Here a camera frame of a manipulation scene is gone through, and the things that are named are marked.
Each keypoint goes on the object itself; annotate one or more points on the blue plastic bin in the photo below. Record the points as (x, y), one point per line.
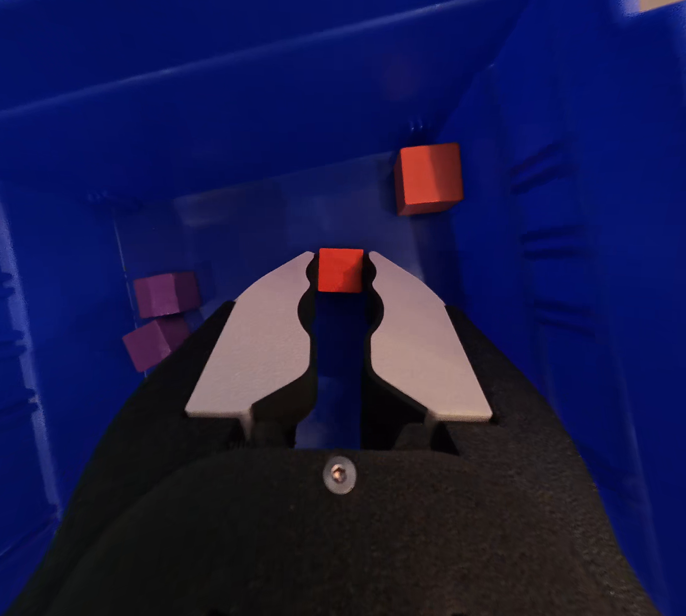
(268, 91)

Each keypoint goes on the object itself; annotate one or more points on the purple wooden cube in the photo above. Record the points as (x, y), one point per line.
(163, 294)
(150, 343)

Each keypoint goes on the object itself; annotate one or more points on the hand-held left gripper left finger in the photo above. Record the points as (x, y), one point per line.
(252, 353)

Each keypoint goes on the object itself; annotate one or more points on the red wooden cube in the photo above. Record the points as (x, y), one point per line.
(429, 177)
(340, 270)

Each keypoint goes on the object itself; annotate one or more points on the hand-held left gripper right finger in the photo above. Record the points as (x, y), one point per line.
(423, 353)

